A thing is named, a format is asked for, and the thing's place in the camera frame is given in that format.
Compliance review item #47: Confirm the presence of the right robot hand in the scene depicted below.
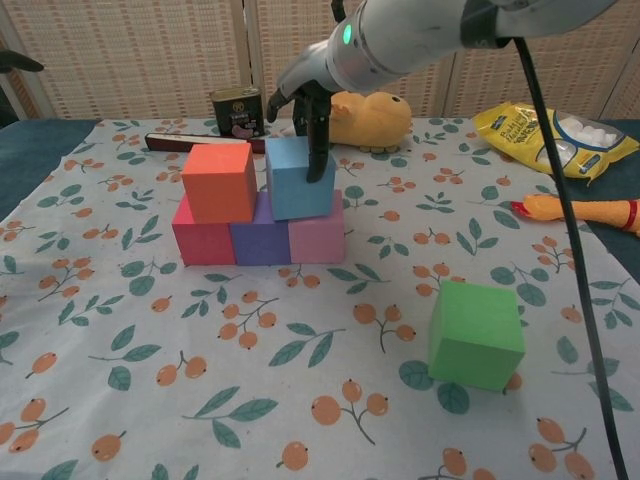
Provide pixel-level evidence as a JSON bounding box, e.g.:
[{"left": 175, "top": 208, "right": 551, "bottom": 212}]
[{"left": 267, "top": 42, "right": 346, "bottom": 184}]

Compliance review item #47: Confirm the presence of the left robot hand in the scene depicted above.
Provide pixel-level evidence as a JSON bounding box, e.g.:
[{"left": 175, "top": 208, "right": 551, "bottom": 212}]
[{"left": 0, "top": 49, "right": 45, "bottom": 74}]

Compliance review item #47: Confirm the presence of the light blue foam cube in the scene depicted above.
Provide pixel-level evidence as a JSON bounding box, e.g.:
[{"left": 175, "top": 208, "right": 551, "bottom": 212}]
[{"left": 263, "top": 135, "right": 336, "bottom": 221}]

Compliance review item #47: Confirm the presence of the orange foam cube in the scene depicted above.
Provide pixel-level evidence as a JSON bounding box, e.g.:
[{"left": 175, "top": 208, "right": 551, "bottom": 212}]
[{"left": 181, "top": 142, "right": 257, "bottom": 224}]

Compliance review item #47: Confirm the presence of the light pink foam cube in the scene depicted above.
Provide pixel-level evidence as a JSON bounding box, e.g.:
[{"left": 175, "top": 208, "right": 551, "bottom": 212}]
[{"left": 288, "top": 188, "right": 347, "bottom": 264}]

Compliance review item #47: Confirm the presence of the magenta foam cube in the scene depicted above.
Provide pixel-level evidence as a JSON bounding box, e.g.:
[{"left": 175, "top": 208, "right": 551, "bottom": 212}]
[{"left": 171, "top": 194, "right": 237, "bottom": 266}]

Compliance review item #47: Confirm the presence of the yellow plush duck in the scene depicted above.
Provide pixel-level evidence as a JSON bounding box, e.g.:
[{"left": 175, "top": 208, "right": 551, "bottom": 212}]
[{"left": 327, "top": 89, "right": 413, "bottom": 153}]

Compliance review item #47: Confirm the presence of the gold black tin can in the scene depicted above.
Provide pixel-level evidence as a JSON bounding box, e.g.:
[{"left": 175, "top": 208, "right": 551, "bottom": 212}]
[{"left": 209, "top": 85, "right": 265, "bottom": 139}]

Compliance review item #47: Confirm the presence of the long dark red box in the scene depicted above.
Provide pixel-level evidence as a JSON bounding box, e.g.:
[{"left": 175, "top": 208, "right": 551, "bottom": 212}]
[{"left": 143, "top": 130, "right": 269, "bottom": 155}]

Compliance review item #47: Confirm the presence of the purple foam cube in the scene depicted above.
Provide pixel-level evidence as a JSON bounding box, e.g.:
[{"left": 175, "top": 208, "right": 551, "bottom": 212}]
[{"left": 229, "top": 192, "right": 292, "bottom": 266}]

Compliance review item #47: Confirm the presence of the yellow marshmallow bag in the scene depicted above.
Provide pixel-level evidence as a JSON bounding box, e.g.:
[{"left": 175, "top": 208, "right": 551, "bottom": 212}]
[{"left": 472, "top": 101, "right": 640, "bottom": 189}]

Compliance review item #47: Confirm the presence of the green foam cube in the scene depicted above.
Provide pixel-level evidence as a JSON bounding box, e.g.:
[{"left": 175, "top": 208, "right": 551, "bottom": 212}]
[{"left": 427, "top": 279, "right": 526, "bottom": 393}]

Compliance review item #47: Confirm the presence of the yellow rubber chicken toy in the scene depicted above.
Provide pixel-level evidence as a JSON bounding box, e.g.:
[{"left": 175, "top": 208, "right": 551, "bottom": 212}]
[{"left": 509, "top": 194, "right": 640, "bottom": 237}]

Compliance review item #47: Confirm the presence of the floral print tablecloth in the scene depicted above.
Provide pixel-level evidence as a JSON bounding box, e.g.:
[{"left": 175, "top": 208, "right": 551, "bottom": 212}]
[{"left": 0, "top": 117, "right": 640, "bottom": 480}]

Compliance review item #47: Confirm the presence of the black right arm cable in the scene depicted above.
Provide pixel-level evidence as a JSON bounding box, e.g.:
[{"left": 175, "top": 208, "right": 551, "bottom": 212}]
[{"left": 514, "top": 37, "right": 629, "bottom": 480}]

